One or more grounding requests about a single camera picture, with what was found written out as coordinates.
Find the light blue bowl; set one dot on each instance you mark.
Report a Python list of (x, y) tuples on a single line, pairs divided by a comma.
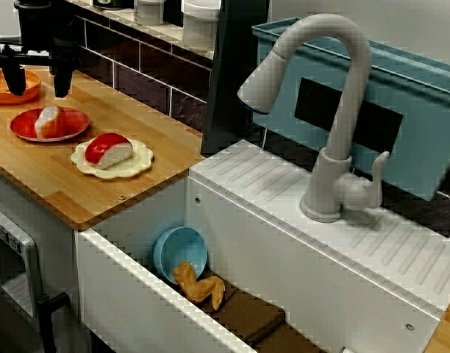
[(181, 250)]

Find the black vertical post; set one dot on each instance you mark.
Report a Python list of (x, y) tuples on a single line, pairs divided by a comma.
[(232, 92)]

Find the cream flower-shaped plate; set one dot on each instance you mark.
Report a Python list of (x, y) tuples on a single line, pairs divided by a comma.
[(140, 158)]

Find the white cup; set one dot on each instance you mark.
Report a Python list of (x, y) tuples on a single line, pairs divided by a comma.
[(199, 29)]

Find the red-topped toy sushi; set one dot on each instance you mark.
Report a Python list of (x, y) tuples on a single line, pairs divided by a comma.
[(107, 145)]

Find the dark jar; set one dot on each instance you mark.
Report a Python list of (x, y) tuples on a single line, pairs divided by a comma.
[(111, 3)]

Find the brown cloth mat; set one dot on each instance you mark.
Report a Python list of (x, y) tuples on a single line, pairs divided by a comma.
[(254, 316)]

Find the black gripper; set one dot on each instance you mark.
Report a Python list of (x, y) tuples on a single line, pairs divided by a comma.
[(45, 36)]

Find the grey toy faucet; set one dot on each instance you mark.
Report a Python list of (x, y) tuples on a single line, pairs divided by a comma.
[(357, 66)]

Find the white toy sink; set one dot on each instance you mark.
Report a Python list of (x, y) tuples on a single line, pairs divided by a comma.
[(284, 264)]

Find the grey toy dishwasher front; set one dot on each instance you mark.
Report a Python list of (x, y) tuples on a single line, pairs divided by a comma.
[(26, 250)]

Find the toy fried chicken piece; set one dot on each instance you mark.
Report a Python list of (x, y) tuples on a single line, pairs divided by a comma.
[(195, 287)]

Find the teal plastic dish rack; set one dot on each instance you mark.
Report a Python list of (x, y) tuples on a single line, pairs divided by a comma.
[(423, 121)]

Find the red round plate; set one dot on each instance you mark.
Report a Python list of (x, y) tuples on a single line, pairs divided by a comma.
[(76, 123)]

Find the labelled white jar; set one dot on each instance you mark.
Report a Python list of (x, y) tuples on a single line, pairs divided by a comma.
[(149, 13)]

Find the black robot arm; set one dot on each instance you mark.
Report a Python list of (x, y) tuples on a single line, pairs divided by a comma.
[(41, 9)]

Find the orange-topped toy sushi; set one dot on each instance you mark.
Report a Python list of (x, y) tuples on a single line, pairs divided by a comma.
[(50, 123)]

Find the white kitchen cabinet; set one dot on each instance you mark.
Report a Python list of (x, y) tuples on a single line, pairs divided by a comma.
[(59, 257)]

